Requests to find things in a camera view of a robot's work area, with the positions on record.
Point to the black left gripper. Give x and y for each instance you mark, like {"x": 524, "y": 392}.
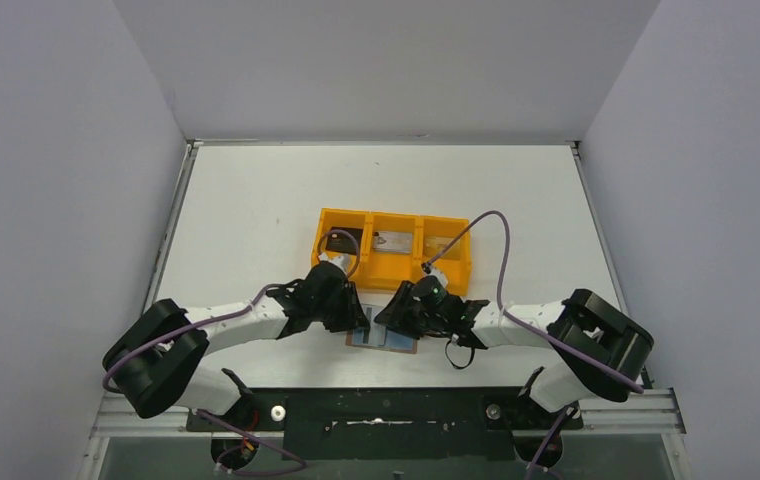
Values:
{"x": 351, "y": 315}

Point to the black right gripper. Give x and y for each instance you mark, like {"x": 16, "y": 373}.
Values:
{"x": 397, "y": 316}

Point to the tan leather card holder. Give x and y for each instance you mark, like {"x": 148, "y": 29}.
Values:
{"x": 398, "y": 343}

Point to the yellow three-compartment plastic bin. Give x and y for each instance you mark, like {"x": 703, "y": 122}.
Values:
{"x": 383, "y": 271}

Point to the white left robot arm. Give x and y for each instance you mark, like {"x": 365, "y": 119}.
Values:
{"x": 157, "y": 363}

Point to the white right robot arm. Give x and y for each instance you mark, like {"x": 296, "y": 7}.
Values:
{"x": 602, "y": 351}

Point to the silver card in bin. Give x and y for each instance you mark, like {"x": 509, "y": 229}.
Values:
{"x": 392, "y": 242}

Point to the gold card in bin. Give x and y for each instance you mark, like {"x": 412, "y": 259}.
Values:
{"x": 433, "y": 245}

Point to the black card in bin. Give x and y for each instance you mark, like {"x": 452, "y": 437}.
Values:
{"x": 344, "y": 240}

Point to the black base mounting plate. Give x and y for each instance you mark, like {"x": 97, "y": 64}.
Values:
{"x": 491, "y": 423}

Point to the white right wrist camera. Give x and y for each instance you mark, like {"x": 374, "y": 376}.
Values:
{"x": 430, "y": 270}

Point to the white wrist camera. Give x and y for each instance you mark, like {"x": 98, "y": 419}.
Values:
{"x": 341, "y": 261}
{"x": 430, "y": 270}

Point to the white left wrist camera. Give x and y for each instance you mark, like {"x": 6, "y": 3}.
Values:
{"x": 341, "y": 261}

